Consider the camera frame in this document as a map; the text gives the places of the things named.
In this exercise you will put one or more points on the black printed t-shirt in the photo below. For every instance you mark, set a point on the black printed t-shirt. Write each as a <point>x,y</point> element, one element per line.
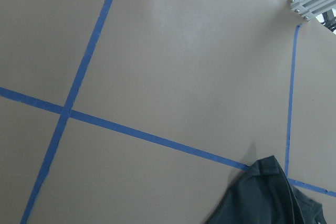
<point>263,194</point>

